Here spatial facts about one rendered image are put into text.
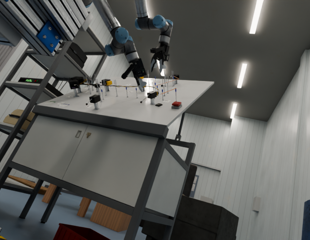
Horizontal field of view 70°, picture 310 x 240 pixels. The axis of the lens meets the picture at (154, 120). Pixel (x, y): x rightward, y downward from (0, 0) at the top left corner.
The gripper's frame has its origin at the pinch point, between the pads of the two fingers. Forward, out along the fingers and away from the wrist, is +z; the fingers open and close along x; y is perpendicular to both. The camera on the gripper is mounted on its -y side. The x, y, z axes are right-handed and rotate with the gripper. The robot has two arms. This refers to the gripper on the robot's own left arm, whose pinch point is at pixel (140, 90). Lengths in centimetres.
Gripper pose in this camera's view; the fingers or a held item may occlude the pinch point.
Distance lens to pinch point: 150.5
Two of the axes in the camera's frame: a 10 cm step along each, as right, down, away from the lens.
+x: 0.0, -1.6, 9.9
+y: 9.5, -3.2, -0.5
